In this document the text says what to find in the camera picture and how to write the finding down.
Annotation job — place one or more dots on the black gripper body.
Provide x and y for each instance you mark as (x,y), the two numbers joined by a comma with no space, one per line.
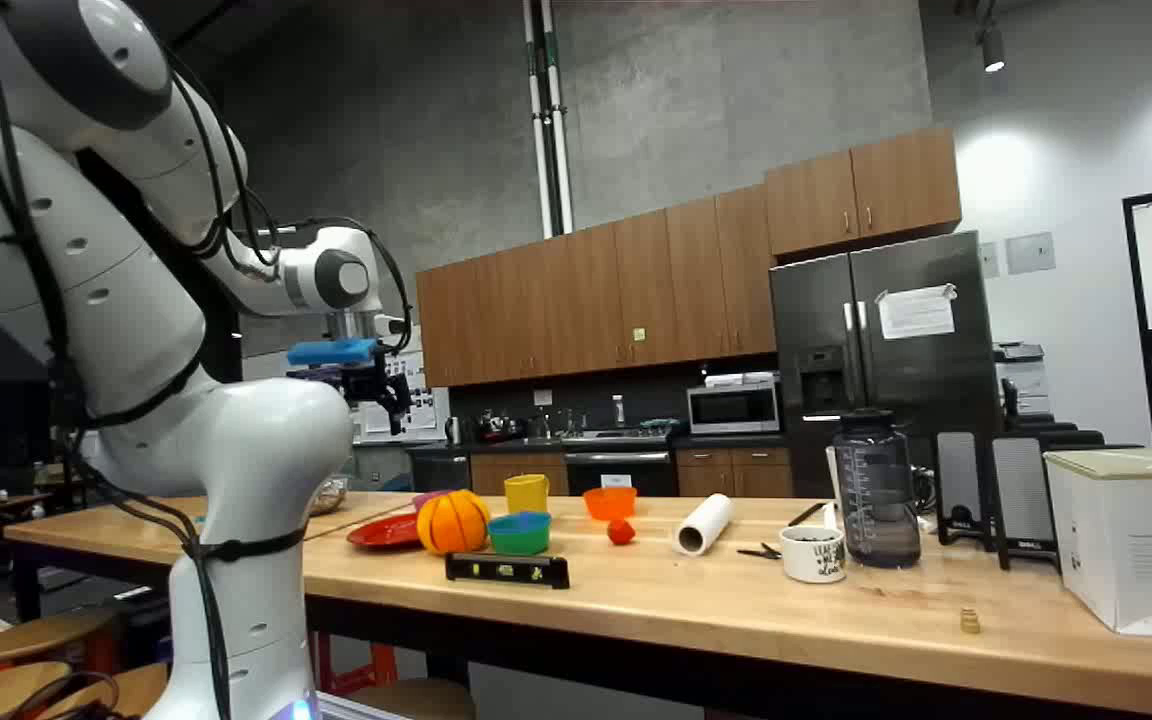
(369,387)

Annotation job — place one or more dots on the purple plastic bowl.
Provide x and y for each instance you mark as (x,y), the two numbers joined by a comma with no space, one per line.
(419,501)

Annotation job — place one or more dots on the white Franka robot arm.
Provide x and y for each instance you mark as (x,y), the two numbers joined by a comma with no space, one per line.
(97,295)

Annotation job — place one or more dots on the teal blue plastic bowl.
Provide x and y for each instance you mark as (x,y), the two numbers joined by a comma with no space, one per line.
(523,534)

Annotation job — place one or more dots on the orange plastic bowl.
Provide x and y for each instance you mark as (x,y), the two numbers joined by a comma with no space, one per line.
(609,501)

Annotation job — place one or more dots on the orange plush basketball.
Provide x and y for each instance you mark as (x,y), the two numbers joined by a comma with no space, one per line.
(450,520)

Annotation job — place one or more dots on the red glossy plate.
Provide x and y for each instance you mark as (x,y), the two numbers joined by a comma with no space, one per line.
(380,534)

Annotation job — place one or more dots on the yellow plastic cup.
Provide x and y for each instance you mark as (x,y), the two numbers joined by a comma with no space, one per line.
(524,493)

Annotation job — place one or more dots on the built-in oven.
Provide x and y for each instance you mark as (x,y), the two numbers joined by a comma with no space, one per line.
(618,466)

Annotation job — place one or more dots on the white paper oven label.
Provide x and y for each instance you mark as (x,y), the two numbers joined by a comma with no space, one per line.
(618,482)

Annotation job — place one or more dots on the small toy strawberry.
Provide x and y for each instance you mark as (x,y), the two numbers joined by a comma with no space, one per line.
(623,534)

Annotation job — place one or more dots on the white paper roll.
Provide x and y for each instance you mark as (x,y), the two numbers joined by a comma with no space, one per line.
(704,526)

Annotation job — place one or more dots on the silver microwave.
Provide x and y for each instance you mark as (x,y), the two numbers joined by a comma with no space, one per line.
(732,405)

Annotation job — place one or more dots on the wooden lower cabinets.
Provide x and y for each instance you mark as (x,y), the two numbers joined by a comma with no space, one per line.
(739,471)

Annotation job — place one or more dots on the black allen key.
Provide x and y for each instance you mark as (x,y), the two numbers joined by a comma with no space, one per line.
(758,548)

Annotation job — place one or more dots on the wooden stool red legs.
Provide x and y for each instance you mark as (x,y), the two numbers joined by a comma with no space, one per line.
(40,636)

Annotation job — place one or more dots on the white mug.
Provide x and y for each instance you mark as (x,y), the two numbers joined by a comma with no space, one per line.
(815,554)

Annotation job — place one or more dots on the stainless steel fridge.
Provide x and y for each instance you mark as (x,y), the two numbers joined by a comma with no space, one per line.
(897,374)

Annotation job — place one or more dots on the white paper on fridge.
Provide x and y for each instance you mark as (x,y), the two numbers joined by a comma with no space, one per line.
(917,315)

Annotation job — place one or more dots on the black metal stand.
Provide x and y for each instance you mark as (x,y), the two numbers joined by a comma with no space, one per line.
(991,501)

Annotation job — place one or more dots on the ceiling spotlight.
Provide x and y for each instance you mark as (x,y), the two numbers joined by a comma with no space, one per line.
(993,48)

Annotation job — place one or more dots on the white cardboard box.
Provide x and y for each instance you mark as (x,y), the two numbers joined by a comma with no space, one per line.
(1137,541)

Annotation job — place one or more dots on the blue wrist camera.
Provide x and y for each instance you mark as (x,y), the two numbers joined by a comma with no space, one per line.
(332,354)

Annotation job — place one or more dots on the wooden upper wall cabinets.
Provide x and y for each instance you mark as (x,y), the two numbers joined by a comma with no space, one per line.
(628,295)

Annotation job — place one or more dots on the metal wall pipe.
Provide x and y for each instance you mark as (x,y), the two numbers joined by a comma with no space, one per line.
(544,120)

